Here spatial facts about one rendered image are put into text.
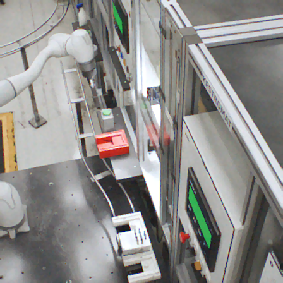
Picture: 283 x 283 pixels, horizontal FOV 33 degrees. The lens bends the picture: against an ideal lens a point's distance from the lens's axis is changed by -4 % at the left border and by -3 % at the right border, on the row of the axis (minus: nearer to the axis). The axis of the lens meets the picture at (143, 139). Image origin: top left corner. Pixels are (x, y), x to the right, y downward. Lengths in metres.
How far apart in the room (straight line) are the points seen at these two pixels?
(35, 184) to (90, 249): 0.55
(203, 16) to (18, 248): 1.58
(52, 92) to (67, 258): 2.31
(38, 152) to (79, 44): 1.69
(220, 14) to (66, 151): 2.59
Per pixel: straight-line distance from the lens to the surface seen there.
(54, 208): 2.66
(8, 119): 4.29
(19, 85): 2.20
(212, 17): 1.49
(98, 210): 2.62
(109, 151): 2.52
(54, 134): 4.05
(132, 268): 2.22
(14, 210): 2.48
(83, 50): 2.42
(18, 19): 5.73
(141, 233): 2.19
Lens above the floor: 2.75
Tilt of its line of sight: 44 degrees down
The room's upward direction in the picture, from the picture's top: 1 degrees counter-clockwise
